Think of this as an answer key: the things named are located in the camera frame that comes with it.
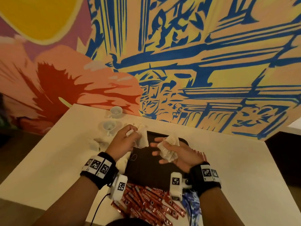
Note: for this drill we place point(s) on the black marker wristband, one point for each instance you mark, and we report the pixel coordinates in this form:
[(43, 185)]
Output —
[(204, 177), (98, 169)]

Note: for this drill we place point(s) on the dark brown tray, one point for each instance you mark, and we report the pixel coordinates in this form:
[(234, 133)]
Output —
[(146, 171)]

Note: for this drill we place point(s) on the bunch of tea bags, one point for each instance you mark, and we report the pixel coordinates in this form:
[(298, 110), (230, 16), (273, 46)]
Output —
[(168, 149)]

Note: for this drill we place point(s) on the row of tea bags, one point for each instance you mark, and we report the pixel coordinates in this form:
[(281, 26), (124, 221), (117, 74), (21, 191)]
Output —
[(123, 163)]

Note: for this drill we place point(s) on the person's left forearm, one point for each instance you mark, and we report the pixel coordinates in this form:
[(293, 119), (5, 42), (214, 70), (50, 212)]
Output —
[(66, 202)]

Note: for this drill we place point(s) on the person's right hand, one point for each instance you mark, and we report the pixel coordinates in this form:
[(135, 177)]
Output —
[(186, 155)]

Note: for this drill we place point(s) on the pile of red Nescafe sachets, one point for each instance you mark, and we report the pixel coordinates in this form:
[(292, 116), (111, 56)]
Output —
[(150, 204)]

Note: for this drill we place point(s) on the person's left hand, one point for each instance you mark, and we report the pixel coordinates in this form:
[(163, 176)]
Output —
[(121, 142)]

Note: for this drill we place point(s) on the person's black shirt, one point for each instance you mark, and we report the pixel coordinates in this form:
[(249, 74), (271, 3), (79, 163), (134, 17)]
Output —
[(127, 222)]

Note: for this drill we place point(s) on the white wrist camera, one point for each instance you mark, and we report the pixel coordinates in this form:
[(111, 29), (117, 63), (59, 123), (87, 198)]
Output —
[(176, 185), (119, 186)]

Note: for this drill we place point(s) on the single white tea bag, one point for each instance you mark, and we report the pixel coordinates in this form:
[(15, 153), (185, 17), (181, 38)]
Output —
[(141, 138)]

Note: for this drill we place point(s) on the small white cup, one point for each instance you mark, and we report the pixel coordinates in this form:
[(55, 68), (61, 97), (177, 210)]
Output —
[(109, 126), (115, 111)]

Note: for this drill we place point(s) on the person's right forearm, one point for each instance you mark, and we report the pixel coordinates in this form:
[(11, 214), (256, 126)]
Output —
[(221, 207)]

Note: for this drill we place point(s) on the pile of white tea bags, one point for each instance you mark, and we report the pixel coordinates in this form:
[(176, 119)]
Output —
[(102, 143)]

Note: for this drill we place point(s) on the pile of blue sachets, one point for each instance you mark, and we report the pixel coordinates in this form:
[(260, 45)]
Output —
[(193, 209)]

